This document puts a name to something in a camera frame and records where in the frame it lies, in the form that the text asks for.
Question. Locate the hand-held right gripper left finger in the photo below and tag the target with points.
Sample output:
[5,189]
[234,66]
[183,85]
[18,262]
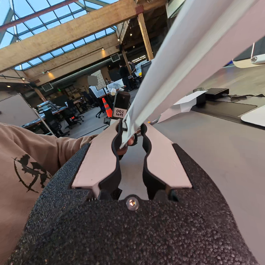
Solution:
[97,163]

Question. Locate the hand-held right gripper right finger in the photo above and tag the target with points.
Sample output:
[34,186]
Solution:
[167,165]

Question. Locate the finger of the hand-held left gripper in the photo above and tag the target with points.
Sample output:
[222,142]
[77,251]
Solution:
[126,122]
[124,140]

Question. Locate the white paper sheet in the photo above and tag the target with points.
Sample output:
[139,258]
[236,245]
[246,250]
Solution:
[186,51]

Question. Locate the person's left forearm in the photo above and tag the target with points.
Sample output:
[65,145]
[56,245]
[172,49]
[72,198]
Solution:
[72,149]

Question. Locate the grey desk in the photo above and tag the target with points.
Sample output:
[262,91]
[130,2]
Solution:
[207,145]

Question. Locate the long wooden desk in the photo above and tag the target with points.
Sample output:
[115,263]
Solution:
[31,124]

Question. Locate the black desk power box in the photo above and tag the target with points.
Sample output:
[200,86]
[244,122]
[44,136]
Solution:
[215,93]

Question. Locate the person's left hand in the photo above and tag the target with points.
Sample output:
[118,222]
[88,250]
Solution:
[131,140]

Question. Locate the white plastic cup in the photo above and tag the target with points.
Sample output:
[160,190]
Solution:
[113,91]

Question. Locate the orange traffic cone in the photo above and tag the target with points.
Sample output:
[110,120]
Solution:
[107,107]

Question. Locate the clear plastic cover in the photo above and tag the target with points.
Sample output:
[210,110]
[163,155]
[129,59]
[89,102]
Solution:
[111,84]

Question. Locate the black office chair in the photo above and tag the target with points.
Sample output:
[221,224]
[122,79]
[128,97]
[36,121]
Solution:
[72,112]
[100,107]
[51,122]

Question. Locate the white air vent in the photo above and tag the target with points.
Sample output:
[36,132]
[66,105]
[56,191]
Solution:
[47,87]
[115,57]

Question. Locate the white paper plane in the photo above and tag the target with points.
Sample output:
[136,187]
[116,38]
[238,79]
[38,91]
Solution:
[182,105]

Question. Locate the stack of grey packets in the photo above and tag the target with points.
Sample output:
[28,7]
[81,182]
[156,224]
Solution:
[46,105]

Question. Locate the white laptop stand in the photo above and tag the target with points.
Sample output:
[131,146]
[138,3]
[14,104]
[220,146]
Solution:
[254,116]

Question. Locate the white rolling whiteboard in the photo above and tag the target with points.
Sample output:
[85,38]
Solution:
[12,109]

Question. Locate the black laptop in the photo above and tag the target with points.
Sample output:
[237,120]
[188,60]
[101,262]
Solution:
[244,62]

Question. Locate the wooden post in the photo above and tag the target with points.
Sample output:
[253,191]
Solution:
[145,35]

